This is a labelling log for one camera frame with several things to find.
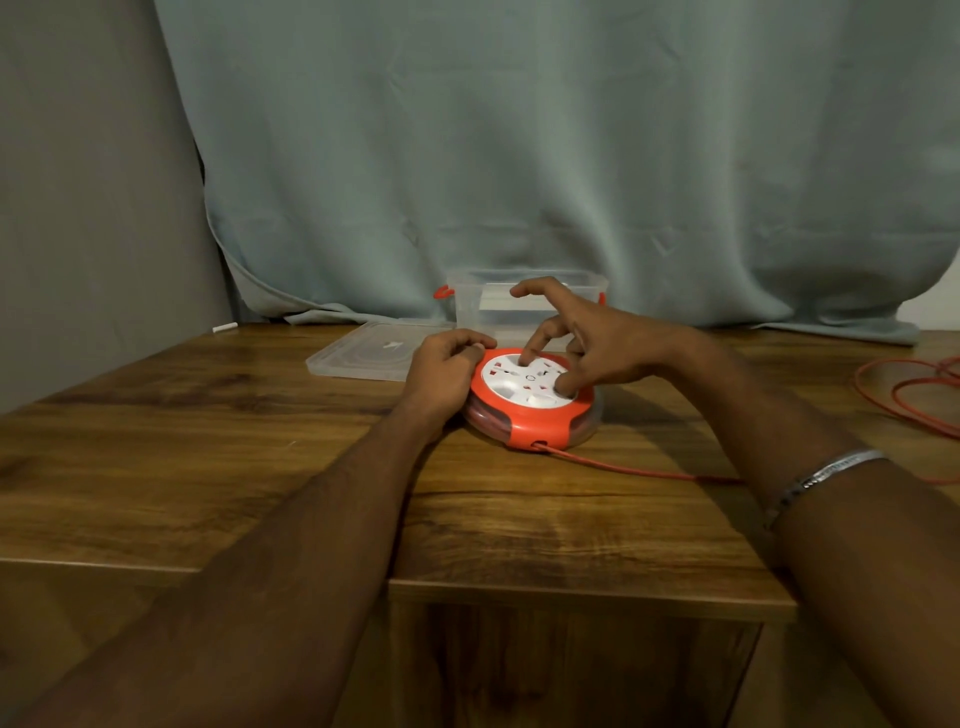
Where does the person's left hand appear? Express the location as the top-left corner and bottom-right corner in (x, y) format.
(399, 328), (498, 430)

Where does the clear plastic storage container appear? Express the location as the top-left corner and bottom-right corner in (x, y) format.
(432, 268), (609, 351)

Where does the clear plastic container lid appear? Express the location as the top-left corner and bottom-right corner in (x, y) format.
(305, 321), (456, 384)

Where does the person's left forearm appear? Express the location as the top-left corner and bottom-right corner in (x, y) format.
(0, 401), (451, 728)

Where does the red power cord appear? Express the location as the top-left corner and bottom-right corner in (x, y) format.
(531, 355), (960, 487)

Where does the pale green curtain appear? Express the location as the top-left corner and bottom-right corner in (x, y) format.
(153, 0), (960, 347)

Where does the silver bracelet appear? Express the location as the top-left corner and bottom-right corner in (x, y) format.
(762, 447), (891, 531)

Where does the person's right hand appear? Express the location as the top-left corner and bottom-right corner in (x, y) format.
(510, 276), (680, 399)

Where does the person's right forearm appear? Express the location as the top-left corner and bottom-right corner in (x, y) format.
(660, 327), (960, 728)

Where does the red white extension cord reel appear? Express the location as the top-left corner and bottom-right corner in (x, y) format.
(461, 346), (606, 453)

